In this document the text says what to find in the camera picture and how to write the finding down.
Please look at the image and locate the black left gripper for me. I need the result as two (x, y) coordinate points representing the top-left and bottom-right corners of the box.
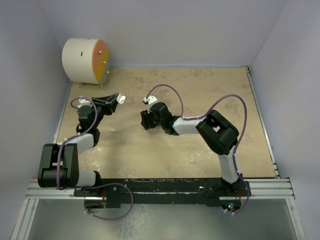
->
(89, 94), (119, 129)

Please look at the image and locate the white earbud charging case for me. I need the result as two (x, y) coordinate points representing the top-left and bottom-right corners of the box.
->
(116, 94), (126, 105)

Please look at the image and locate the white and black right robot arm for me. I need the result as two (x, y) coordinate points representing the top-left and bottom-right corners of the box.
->
(140, 102), (240, 196)

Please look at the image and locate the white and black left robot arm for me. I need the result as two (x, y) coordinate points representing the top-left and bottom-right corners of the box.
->
(37, 93), (126, 196)

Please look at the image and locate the white cylinder with orange face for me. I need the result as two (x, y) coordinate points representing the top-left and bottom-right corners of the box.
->
(61, 38), (110, 88)

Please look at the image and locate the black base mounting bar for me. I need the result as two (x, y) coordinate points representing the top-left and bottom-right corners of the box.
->
(74, 177), (251, 209)

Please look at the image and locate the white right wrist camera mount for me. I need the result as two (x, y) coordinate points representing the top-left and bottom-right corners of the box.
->
(143, 95), (158, 113)

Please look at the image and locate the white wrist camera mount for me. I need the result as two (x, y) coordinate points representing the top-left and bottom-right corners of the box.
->
(143, 95), (158, 113)
(78, 97), (91, 106)

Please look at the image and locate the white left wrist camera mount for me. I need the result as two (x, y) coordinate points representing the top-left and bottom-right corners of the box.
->
(78, 97), (91, 106)

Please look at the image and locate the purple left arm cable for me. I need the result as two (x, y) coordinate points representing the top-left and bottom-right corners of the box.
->
(56, 96), (135, 221)

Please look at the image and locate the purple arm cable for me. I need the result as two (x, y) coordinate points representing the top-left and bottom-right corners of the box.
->
(146, 84), (251, 215)
(56, 96), (135, 221)

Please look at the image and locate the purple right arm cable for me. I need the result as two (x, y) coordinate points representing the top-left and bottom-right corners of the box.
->
(146, 84), (251, 215)

